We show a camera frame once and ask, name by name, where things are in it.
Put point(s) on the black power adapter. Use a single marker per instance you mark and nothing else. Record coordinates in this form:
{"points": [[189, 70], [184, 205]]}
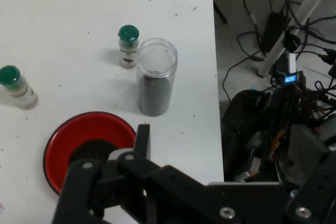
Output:
{"points": [[274, 30]]}

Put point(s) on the black electronics bag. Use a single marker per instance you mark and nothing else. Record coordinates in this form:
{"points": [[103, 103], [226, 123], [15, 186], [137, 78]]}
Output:
{"points": [[244, 119]]}

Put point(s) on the red bowl black rim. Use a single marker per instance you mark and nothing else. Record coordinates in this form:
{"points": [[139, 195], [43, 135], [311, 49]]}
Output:
{"points": [[78, 134]]}

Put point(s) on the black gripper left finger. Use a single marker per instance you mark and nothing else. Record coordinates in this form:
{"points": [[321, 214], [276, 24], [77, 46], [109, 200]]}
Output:
{"points": [[86, 192]]}

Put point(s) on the clear plastic jar black seeds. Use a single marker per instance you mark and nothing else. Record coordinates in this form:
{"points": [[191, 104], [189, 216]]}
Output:
{"points": [[155, 95]]}

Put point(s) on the white pole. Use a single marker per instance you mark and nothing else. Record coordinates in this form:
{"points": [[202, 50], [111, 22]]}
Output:
{"points": [[309, 3]]}

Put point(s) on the blue display voltage meter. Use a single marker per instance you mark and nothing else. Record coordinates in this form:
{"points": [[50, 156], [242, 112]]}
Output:
{"points": [[291, 79]]}

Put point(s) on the green cap spice bottle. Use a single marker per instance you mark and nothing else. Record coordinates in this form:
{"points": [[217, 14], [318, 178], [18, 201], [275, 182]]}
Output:
{"points": [[127, 51], [18, 90]]}

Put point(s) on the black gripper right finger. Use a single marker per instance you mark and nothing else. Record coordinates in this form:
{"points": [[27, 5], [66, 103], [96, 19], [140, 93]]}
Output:
{"points": [[315, 203]]}

